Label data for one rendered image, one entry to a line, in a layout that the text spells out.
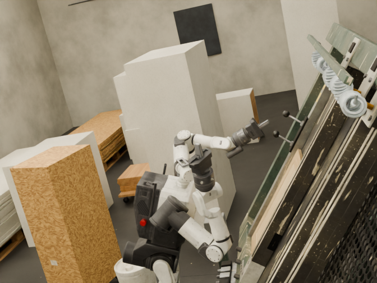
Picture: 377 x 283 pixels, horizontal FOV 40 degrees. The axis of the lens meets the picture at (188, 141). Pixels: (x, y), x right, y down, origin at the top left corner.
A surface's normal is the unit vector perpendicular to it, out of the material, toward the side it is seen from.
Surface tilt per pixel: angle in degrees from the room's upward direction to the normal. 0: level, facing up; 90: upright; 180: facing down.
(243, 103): 90
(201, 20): 90
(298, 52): 90
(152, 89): 90
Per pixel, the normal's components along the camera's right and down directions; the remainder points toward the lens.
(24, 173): -0.48, 0.34
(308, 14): -0.22, 0.31
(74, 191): 0.85, -0.05
